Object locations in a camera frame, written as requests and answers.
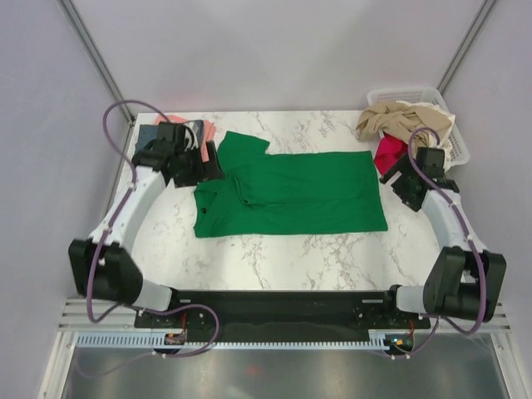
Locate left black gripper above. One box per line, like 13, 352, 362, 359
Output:
173, 141, 224, 189

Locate green polo shirt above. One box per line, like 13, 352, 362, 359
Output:
194, 131, 388, 239

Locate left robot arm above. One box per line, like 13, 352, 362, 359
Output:
68, 120, 224, 327

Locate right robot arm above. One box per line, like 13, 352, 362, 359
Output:
380, 147, 506, 328

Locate magenta t shirt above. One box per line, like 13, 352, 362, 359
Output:
374, 133, 407, 175

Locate folded salmon t shirt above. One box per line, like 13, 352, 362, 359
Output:
167, 115, 216, 161

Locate folded blue-grey t shirt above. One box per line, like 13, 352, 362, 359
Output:
135, 120, 204, 153

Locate beige t shirt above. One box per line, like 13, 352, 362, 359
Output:
356, 101, 456, 143

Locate cream white t shirt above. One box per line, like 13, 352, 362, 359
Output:
394, 101, 456, 170

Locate white plastic laundry basket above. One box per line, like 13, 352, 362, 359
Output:
367, 86, 470, 169

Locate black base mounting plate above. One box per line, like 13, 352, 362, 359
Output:
135, 290, 431, 341

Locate right aluminium frame post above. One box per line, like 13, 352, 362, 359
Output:
437, 0, 499, 95

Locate aluminium frame post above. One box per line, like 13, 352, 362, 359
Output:
57, 0, 125, 101
437, 0, 499, 95

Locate left aluminium frame post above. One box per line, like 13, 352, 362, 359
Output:
57, 0, 125, 101

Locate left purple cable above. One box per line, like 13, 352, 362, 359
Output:
85, 99, 221, 358

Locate white slotted cable duct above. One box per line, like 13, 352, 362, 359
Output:
75, 331, 413, 351

